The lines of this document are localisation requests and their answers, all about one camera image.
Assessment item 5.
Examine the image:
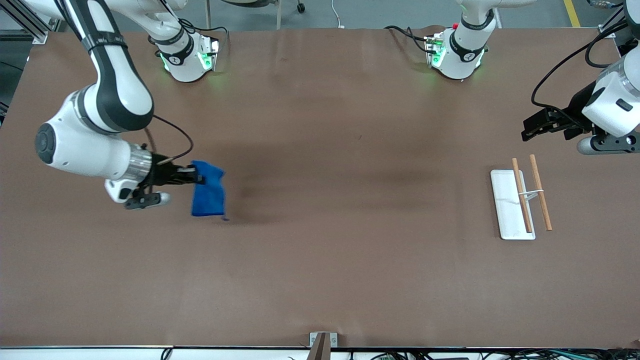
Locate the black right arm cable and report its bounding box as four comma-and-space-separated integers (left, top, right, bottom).
145, 114, 195, 166

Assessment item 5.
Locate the wooden rack rod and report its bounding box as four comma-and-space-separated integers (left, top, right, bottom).
511, 158, 534, 234
529, 154, 553, 232

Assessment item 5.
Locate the aluminium frame profile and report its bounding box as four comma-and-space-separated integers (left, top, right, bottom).
0, 0, 48, 45
597, 5, 640, 56

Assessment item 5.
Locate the blue microfibre towel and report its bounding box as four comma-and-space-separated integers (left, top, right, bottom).
191, 160, 230, 222

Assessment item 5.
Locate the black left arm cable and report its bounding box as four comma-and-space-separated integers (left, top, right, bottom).
531, 22, 631, 118

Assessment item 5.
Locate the cable bundle under table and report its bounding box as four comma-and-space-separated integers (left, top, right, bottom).
350, 348, 640, 360

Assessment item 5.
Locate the metal table edge bracket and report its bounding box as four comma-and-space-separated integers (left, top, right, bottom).
309, 332, 338, 348

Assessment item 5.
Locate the black base cable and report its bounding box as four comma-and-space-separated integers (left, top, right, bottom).
384, 25, 436, 53
177, 19, 231, 51

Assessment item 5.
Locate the white rack base plate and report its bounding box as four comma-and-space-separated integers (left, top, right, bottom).
490, 169, 536, 241

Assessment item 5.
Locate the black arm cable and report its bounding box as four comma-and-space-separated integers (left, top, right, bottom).
145, 114, 195, 166
531, 22, 631, 118

